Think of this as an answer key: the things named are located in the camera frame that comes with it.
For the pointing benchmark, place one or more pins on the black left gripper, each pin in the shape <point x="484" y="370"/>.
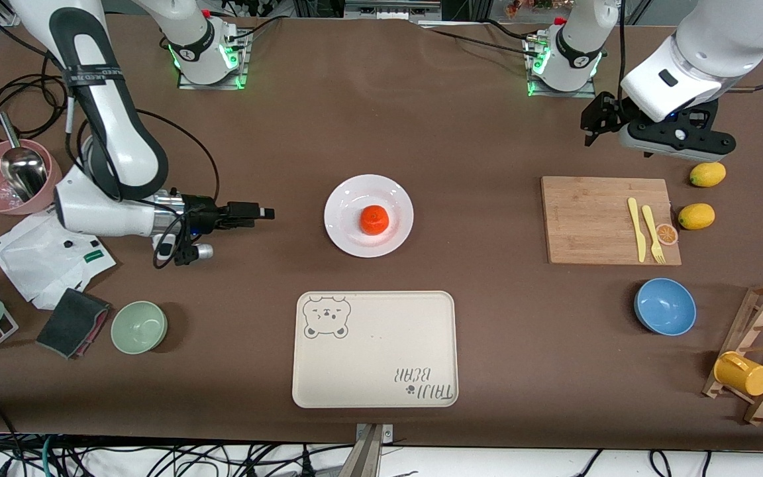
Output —
<point x="601" y="116"/>

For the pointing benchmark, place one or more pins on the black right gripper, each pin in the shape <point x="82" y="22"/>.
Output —
<point x="208" y="214"/>

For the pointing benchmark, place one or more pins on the white round plate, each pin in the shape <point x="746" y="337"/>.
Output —
<point x="345" y="199"/>

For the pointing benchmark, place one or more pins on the orange mandarin fruit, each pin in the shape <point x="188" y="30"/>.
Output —
<point x="375" y="220"/>

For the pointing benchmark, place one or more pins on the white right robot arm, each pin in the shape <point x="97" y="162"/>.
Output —
<point x="116" y="146"/>

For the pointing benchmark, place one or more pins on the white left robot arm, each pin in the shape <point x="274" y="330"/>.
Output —
<point x="719" y="46"/>

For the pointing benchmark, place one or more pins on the bamboo cutting board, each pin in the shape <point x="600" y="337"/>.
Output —
<point x="587" y="225"/>

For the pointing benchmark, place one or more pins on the yellow lemon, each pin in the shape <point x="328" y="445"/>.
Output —
<point x="708" y="174"/>
<point x="696" y="216"/>

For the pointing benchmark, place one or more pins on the yellow plastic knife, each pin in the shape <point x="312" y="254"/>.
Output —
<point x="637" y="232"/>

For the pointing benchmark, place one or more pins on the yellow plastic fork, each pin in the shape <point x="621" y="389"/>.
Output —
<point x="652" y="232"/>

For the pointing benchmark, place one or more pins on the orange slice tag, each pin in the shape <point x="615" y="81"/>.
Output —
<point x="667" y="234"/>

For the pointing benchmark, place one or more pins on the pale green bowl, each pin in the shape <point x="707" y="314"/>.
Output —
<point x="138" y="328"/>

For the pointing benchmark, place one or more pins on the cream bear print tray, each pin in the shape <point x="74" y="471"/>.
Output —
<point x="375" y="351"/>

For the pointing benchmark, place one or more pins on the blue bowl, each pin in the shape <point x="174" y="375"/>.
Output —
<point x="665" y="307"/>

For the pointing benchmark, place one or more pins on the grey folded cloth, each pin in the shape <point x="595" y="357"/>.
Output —
<point x="71" y="322"/>

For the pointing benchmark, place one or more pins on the white plastic bag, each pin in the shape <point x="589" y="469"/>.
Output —
<point x="37" y="265"/>

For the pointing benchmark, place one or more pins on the metal scoop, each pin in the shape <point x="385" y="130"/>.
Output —
<point x="24" y="172"/>

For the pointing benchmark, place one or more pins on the grey metal box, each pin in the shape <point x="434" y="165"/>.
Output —
<point x="388" y="10"/>

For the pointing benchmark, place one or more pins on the wooden mug rack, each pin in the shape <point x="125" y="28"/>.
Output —
<point x="756" y="320"/>

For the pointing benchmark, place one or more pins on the metal table clamp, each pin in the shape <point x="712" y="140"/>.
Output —
<point x="368" y="457"/>

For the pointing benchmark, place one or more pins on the yellow mug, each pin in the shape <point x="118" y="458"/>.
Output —
<point x="746" y="376"/>

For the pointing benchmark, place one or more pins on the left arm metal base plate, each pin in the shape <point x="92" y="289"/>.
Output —
<point x="583" y="95"/>

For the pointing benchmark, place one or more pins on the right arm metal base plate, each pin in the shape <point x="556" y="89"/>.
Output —
<point x="189" y="85"/>

